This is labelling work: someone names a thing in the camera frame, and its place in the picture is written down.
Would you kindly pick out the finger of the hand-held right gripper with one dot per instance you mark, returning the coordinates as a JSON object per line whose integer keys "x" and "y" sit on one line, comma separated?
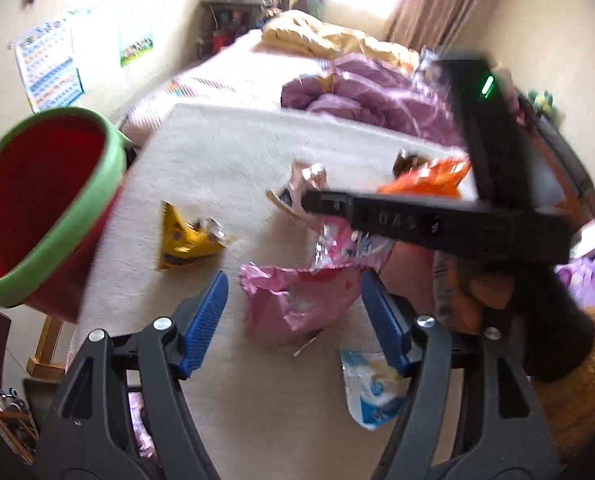
{"x": 327, "y": 203}

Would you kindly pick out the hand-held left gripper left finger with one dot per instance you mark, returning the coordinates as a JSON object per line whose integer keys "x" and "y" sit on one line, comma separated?
{"x": 205, "y": 325}

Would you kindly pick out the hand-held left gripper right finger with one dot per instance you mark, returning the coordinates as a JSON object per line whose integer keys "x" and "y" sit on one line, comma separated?
{"x": 385, "y": 330}

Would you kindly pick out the silvery pink wrapper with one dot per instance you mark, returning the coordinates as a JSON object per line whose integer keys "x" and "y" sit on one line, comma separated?
{"x": 302, "y": 180}

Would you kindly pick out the white blue wrapper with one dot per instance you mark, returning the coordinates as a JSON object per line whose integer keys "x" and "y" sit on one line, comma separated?
{"x": 372, "y": 400}

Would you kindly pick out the yellow brown patterned wrapper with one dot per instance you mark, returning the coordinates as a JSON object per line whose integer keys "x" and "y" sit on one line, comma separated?
{"x": 182, "y": 247}

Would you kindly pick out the orange wrapper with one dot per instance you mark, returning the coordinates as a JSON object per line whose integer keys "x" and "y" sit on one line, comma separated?
{"x": 427, "y": 177}

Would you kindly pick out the dark brown wrapper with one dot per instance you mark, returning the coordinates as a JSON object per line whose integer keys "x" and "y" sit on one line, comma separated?
{"x": 407, "y": 160}

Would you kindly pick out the red bucket with green rim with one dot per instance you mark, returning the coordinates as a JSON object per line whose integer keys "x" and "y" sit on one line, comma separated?
{"x": 37, "y": 200}

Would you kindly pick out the person's right hand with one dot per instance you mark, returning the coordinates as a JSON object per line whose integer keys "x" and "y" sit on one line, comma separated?
{"x": 487, "y": 290}

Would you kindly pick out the dark headboard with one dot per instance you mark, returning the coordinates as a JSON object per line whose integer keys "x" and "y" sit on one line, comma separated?
{"x": 577, "y": 175}

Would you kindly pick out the white fleece mat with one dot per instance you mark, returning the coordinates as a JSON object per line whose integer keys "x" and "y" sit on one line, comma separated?
{"x": 227, "y": 160}

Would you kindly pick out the purple quilt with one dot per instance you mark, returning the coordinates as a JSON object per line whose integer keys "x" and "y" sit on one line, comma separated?
{"x": 367, "y": 95}

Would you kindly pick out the green toy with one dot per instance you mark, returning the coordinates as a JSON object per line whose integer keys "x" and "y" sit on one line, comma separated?
{"x": 542, "y": 101}

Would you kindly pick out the pink bed sheet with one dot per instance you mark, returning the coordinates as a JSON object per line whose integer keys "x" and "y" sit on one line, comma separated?
{"x": 237, "y": 75}

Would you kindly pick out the yellow quilt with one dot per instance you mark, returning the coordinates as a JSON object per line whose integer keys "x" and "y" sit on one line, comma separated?
{"x": 317, "y": 35}

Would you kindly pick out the checked pillow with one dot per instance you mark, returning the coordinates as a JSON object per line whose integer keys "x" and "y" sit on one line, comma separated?
{"x": 425, "y": 62}

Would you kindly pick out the dark bedside table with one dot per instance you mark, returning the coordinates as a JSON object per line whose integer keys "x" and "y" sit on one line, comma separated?
{"x": 227, "y": 25}

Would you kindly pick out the brown curtain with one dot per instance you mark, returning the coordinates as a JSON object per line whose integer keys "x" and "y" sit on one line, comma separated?
{"x": 437, "y": 5}

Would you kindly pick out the green bordered wall poster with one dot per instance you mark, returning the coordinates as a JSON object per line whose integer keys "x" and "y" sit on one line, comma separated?
{"x": 135, "y": 40}

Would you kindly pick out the white chart wall poster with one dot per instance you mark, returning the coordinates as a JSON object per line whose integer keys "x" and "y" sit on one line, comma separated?
{"x": 97, "y": 45}

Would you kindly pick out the blue bordered wall poster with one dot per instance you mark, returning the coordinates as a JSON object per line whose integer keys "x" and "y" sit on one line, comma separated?
{"x": 47, "y": 65}

